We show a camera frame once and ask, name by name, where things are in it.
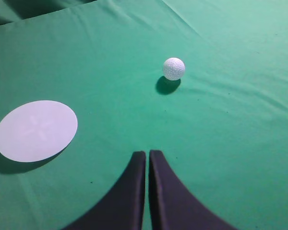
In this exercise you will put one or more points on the green table cloth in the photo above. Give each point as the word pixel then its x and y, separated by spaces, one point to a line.
pixel 223 126

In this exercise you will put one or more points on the white dimpled golf ball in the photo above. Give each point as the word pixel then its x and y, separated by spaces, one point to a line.
pixel 173 69

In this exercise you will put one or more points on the white round plate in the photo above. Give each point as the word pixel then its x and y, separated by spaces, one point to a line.
pixel 37 130

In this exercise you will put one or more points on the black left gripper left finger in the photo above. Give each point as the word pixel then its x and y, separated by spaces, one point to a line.
pixel 122 207

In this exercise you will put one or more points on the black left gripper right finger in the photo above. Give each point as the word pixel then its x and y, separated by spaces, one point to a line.
pixel 172 205

